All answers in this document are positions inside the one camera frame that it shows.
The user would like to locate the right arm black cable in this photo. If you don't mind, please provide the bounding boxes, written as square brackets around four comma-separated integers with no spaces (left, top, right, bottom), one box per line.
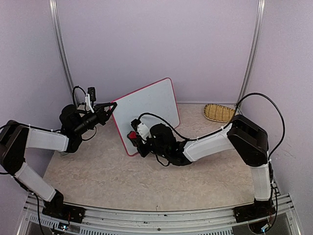
[136,92,286,162]

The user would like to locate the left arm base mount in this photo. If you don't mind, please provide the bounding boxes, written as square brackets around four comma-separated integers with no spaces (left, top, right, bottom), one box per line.
[42,190,86,224]

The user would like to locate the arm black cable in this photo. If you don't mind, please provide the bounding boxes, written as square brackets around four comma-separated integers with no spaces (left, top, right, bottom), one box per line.
[72,85,97,141]
[136,92,286,162]

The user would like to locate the right aluminium corner post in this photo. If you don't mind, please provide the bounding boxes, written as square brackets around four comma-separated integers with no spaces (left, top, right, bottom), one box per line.
[237,0,266,102]

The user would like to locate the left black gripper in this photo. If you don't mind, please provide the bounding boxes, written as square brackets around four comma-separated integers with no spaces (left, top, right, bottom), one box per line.
[74,102,117,136]

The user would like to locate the woven bamboo tray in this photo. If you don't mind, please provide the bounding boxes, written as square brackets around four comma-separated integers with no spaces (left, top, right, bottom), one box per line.
[203,103,235,123]

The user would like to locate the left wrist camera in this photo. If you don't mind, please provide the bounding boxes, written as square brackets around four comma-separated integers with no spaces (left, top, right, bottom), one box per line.
[85,87,96,113]

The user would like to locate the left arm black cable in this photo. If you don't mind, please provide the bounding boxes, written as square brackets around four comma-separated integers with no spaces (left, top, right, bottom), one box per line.
[72,85,97,141]

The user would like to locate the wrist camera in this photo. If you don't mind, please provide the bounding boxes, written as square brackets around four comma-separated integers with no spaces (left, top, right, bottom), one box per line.
[85,87,96,113]
[131,119,150,141]

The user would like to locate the red black whiteboard eraser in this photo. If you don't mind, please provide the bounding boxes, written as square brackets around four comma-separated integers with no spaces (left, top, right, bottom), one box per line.
[127,131,137,140]

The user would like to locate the aluminium corner post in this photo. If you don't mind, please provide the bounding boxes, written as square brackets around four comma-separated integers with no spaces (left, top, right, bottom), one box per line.
[48,0,74,96]
[237,0,266,102]

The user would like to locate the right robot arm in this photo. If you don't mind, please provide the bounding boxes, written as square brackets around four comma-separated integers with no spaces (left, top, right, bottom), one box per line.
[128,115,272,217]

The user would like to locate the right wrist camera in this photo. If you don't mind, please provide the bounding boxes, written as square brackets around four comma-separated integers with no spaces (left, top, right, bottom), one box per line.
[131,119,150,141]

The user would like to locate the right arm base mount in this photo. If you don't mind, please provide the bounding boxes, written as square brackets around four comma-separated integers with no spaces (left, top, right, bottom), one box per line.
[233,199,276,223]

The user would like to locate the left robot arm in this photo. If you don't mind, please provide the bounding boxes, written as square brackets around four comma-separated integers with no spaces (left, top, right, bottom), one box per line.
[0,102,117,218]

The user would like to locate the front aluminium rail frame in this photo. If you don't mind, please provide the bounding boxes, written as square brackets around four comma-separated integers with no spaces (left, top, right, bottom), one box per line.
[17,193,301,235]

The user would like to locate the left aluminium corner post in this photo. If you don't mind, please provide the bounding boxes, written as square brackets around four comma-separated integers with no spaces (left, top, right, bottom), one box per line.
[48,0,74,96]

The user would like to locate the pink framed whiteboard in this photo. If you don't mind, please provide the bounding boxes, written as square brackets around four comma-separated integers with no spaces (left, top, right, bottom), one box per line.
[112,77,180,156]

